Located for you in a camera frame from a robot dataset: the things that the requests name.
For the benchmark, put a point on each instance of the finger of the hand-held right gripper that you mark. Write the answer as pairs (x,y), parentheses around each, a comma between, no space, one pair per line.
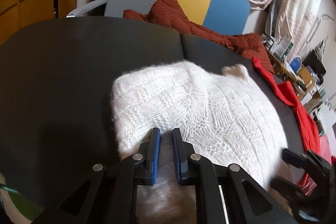
(294,157)
(286,187)

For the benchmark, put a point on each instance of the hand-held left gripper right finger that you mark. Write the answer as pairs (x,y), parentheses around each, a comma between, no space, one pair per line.
(176,158)

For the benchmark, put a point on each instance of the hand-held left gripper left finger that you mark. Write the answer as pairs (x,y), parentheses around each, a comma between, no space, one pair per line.
(156,158)

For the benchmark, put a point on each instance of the white knit sweater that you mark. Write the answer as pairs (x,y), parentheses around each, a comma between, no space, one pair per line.
(210,113)

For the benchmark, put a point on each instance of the red garment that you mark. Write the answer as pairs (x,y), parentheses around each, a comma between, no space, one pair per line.
(288,92)

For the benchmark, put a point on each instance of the wooden desk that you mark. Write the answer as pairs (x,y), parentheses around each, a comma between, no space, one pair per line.
(286,71)

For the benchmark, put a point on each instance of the blue round object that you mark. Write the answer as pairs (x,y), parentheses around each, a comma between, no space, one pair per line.
(296,63)

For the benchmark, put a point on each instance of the green and white box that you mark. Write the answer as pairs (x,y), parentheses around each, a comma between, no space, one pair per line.
(283,48)

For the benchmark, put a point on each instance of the black padded table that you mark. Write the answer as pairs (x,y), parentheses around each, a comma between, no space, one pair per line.
(65,69)

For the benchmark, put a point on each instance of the curved metal rod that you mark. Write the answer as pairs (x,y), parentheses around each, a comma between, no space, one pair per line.
(315,24)

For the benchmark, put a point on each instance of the green glass side table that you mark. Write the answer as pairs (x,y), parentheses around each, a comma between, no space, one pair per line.
(23,207)

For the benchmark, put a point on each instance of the rust brown quilted jacket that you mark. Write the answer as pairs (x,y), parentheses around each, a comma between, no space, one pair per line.
(168,11)

